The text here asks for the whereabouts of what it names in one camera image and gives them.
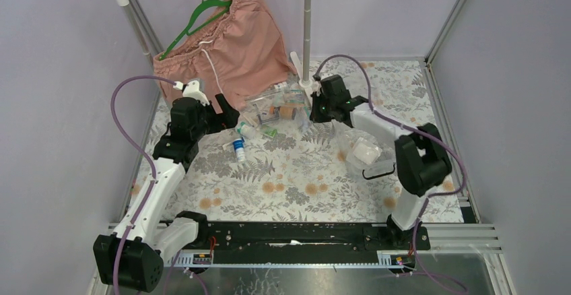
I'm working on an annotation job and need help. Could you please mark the blue white medicine bottle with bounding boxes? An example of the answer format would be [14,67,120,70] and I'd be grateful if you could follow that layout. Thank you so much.
[232,138,246,163]

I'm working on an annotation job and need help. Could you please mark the clear zip bag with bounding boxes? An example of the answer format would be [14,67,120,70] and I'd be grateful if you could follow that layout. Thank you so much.
[236,82,312,139]

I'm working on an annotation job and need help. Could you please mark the brown medicine bottle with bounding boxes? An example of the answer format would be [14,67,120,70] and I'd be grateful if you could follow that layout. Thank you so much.
[269,106,297,120]

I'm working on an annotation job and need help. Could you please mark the green small medicine box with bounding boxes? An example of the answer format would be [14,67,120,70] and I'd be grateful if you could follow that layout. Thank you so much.
[261,127,278,138]

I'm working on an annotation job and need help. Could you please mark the white gauze pack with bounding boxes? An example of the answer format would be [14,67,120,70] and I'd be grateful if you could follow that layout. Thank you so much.
[347,137,382,165]

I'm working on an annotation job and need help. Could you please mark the clear plastic kit box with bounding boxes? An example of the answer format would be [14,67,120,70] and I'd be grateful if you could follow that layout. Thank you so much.
[333,121,397,181]

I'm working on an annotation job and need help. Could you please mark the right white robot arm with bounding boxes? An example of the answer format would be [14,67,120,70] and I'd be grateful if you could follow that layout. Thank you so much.
[310,75,452,249]

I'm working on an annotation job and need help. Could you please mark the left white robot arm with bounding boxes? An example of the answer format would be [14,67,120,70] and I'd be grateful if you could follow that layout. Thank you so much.
[93,94,240,294]

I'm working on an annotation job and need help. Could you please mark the floral table mat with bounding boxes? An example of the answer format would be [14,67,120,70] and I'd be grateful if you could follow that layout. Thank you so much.
[162,58,435,222]

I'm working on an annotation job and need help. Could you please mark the pink fabric shorts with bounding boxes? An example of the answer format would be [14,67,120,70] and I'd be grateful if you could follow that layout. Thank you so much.
[154,0,296,111]

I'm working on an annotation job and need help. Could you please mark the green clothes hanger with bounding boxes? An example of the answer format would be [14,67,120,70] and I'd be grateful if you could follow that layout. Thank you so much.
[159,0,232,61]

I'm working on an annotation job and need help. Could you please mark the metal clothes rack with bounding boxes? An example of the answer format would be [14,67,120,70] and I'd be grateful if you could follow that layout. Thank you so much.
[106,0,325,106]

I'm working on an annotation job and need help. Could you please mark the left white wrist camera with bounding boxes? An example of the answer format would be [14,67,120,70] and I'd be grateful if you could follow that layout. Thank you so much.
[173,80,209,106]

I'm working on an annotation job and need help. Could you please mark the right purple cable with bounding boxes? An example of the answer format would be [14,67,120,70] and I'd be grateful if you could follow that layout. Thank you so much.
[314,55,469,295]

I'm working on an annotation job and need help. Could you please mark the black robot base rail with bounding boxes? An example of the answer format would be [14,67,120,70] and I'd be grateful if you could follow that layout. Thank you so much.
[184,221,431,265]

